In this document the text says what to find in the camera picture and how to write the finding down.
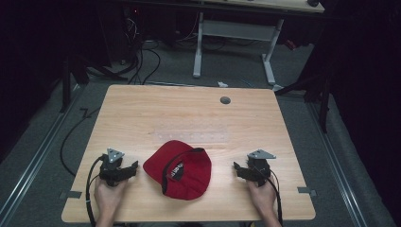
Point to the person's right hand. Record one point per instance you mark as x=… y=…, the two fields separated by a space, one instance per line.
x=263 y=197

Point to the clear tape patch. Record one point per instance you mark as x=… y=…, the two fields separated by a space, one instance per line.
x=192 y=136

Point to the person's left hand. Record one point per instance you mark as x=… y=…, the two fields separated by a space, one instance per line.
x=107 y=197

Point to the grey tape piece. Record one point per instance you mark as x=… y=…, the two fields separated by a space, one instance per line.
x=71 y=194
x=306 y=191

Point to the black computer mouse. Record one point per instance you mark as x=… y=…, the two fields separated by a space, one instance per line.
x=313 y=3

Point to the metal floor rail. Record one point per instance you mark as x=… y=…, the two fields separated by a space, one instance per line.
x=34 y=157
x=337 y=160

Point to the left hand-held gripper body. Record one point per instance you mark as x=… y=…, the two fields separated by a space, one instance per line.
x=111 y=164

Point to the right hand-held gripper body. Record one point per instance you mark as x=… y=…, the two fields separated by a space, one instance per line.
x=260 y=167

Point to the black metal stand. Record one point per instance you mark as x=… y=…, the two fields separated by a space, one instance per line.
x=323 y=94
x=66 y=85

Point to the red baseball cap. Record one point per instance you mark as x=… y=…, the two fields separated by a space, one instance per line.
x=189 y=176

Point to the white paper scrap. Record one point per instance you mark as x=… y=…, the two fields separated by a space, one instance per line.
x=222 y=84

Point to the white-framed desk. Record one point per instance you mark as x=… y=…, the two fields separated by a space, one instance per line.
x=236 y=30

